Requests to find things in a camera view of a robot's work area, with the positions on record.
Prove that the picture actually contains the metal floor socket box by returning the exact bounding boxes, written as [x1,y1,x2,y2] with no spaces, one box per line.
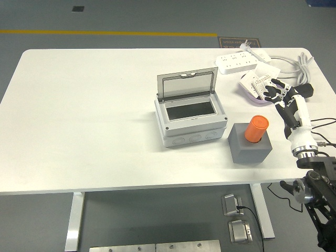
[221,193,246,217]
[227,219,254,244]

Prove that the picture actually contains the white square paper box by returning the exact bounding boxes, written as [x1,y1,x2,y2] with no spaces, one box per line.
[256,62,281,79]

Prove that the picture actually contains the black power adapter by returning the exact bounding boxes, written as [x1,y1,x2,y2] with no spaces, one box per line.
[293,83,314,99]

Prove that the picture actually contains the grey block with round hole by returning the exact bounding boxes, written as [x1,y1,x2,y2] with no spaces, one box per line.
[227,122,273,165]

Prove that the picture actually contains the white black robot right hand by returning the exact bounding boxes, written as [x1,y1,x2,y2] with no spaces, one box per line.
[263,78,318,153]

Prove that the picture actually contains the metal floor plate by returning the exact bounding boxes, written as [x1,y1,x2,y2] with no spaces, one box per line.
[156,239,222,252]
[89,243,156,252]

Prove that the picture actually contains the black hanging table cable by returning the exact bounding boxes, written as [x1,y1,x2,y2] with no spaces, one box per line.
[267,182,305,213]

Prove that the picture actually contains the orange cylindrical battery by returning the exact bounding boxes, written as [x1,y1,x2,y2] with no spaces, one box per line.
[244,114,270,144]

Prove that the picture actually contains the black floor socket cable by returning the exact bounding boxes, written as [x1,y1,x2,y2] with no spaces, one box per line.
[236,205,265,252]

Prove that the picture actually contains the brown floor sign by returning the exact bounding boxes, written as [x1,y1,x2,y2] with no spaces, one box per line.
[217,36,263,49]

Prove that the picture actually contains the printed white socket packet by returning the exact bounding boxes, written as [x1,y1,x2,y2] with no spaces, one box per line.
[251,74,276,101]

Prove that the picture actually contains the yellow floor tape line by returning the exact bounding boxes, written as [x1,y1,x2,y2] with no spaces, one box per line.
[0,29,218,37]

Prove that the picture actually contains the white power plug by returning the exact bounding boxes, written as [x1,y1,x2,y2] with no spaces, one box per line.
[240,39,258,54]

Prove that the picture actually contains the white table leg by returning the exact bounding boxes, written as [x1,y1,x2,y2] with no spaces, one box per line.
[249,183,276,239]
[64,192,86,252]

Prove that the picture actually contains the purple tray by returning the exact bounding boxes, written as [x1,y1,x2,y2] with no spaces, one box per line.
[237,74,276,106]

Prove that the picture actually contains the white wall socket panel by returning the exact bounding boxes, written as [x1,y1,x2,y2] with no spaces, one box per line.
[240,70,259,98]

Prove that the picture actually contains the grey plastic junction box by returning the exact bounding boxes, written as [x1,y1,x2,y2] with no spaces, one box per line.
[154,90,228,148]

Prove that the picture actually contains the smoky transparent box lid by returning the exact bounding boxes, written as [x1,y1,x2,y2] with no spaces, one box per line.
[156,67,219,102]

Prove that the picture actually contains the white small adapter block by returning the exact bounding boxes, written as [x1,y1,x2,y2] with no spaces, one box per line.
[250,49,273,64]

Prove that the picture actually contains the white power strip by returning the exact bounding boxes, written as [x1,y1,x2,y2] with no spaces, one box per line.
[215,50,259,75]

